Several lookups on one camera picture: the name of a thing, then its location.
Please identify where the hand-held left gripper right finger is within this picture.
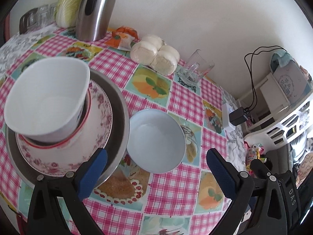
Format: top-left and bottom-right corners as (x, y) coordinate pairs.
(207, 148), (288, 235)

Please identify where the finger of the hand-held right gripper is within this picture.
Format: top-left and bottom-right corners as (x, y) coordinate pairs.
(249, 159), (278, 180)

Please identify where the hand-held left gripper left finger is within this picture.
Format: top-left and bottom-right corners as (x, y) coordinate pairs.
(27, 147), (108, 235)

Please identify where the strawberry print bowl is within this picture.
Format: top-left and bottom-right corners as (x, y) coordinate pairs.
(23, 88), (92, 150)

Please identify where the pink floral round plate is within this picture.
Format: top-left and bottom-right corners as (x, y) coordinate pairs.
(15, 80), (113, 178)

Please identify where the stainless steel basin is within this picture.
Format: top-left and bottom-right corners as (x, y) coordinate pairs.
(5, 69), (130, 186)

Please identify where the light blue bowl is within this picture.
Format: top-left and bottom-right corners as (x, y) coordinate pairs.
(126, 109), (187, 173)

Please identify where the white square bowl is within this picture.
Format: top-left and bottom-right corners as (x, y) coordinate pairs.
(4, 57), (91, 144)

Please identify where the colourful snack packet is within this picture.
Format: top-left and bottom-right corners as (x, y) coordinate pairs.
(245, 145), (267, 174)

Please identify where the patterned cloth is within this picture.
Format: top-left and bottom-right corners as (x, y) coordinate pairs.
(291, 137), (313, 186)

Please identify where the white plastic basket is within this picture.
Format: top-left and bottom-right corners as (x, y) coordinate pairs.
(245, 100), (313, 150)

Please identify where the black charger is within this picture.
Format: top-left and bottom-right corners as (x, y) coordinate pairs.
(229, 107), (251, 126)

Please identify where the white power strip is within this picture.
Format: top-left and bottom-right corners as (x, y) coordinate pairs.
(221, 103), (235, 131)

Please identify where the teal printed cushion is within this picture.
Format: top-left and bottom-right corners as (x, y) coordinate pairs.
(270, 51), (313, 106)

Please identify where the pink checkered tablecloth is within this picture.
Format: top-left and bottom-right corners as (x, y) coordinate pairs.
(0, 26), (235, 235)

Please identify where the clear glass mug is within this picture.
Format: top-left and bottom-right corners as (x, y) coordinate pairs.
(176, 49), (215, 87)

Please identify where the bag of steamed buns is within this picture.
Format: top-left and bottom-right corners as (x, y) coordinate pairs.
(130, 35), (181, 76)

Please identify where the orange snack packet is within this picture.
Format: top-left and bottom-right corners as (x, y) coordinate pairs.
(108, 26), (139, 51)

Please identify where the stainless steel thermos jug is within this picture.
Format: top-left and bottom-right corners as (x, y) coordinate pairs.
(75, 0), (117, 42)

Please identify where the dark glass jar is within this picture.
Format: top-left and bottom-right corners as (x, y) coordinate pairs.
(19, 8), (40, 35)

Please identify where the napa cabbage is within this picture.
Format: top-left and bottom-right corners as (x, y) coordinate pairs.
(56, 0), (89, 28)

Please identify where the black cable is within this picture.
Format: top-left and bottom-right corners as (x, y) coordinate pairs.
(245, 45), (288, 110)
(252, 46), (288, 112)

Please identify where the white chair frame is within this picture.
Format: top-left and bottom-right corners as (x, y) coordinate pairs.
(236, 73), (294, 130)

